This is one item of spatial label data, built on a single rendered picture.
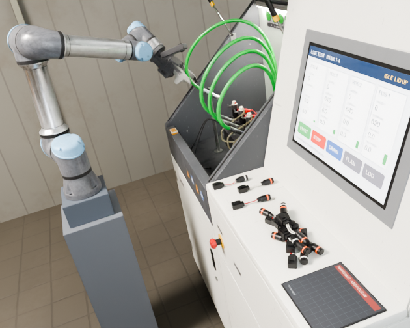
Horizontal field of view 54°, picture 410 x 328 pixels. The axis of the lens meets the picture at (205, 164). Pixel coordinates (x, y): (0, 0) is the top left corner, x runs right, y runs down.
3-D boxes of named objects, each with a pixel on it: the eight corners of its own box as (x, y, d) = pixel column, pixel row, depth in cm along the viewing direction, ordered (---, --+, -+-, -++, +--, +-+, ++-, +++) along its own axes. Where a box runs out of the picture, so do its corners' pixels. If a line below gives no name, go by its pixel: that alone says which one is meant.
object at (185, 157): (172, 155, 203) (166, 127, 196) (180, 153, 204) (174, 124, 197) (209, 221, 150) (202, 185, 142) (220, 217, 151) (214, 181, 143)
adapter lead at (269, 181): (239, 194, 128) (238, 189, 127) (237, 191, 130) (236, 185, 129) (274, 184, 130) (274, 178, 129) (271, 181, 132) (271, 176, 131)
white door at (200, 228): (192, 256, 237) (170, 155, 205) (196, 255, 237) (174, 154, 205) (232, 344, 181) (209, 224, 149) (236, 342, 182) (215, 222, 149)
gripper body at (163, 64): (174, 78, 178) (155, 59, 179) (185, 63, 175) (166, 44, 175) (166, 79, 172) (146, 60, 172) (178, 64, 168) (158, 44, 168)
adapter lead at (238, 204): (233, 210, 121) (232, 205, 120) (231, 206, 123) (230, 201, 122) (271, 201, 122) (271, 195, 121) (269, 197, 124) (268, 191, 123)
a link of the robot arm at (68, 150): (67, 180, 151) (55, 149, 145) (55, 170, 161) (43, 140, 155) (95, 168, 157) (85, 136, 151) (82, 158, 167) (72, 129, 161)
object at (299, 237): (252, 220, 115) (250, 205, 113) (286, 209, 117) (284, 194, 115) (290, 271, 96) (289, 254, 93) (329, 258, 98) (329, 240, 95)
